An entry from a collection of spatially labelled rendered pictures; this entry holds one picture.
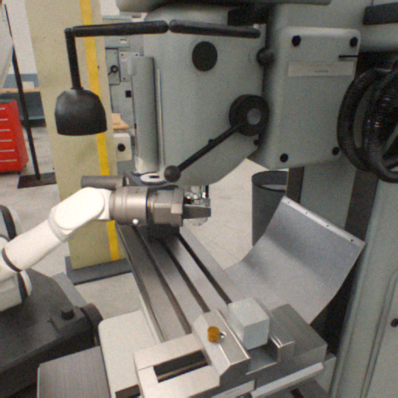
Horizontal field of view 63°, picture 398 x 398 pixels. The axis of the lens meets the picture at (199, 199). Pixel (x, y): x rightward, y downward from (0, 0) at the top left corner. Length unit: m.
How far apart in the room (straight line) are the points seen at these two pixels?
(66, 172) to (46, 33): 0.86
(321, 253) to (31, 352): 1.05
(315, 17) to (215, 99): 0.22
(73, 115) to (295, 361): 0.56
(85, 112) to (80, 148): 1.92
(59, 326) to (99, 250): 1.37
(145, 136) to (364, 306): 0.70
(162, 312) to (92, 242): 1.89
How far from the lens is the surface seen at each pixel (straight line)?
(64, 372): 1.04
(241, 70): 0.60
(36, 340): 1.44
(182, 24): 0.41
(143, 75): 0.62
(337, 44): 0.70
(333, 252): 0.92
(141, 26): 0.43
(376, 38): 0.78
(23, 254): 0.80
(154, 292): 0.90
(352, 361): 1.10
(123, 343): 0.94
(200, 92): 0.57
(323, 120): 0.70
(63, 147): 2.40
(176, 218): 0.69
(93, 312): 1.48
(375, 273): 0.93
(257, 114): 0.59
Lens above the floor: 1.55
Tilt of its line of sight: 23 degrees down
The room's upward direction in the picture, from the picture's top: straight up
